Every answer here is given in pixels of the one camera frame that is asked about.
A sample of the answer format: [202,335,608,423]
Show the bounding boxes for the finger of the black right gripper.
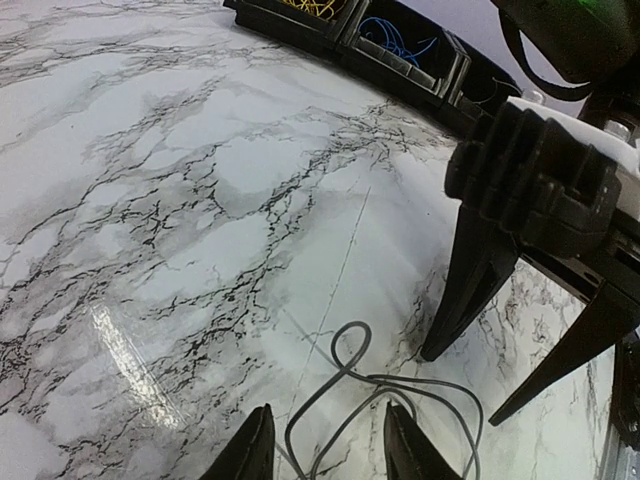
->
[489,284,639,426]

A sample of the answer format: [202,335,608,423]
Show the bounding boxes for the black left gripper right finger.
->
[384,402,461,480]

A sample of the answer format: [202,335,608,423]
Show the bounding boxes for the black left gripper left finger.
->
[199,404,275,480]

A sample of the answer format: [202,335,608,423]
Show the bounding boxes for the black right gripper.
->
[421,98,639,361]

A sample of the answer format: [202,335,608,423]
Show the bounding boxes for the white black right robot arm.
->
[421,1,639,425]

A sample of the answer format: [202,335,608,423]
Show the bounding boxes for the black compartment tray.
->
[224,0,522,135]

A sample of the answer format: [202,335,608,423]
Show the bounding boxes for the aluminium front table frame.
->
[597,329,640,480]

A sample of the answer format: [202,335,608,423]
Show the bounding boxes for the blue cables in tray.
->
[358,17,444,66]

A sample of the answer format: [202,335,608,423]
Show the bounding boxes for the yellow cables in tray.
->
[279,0,346,24]

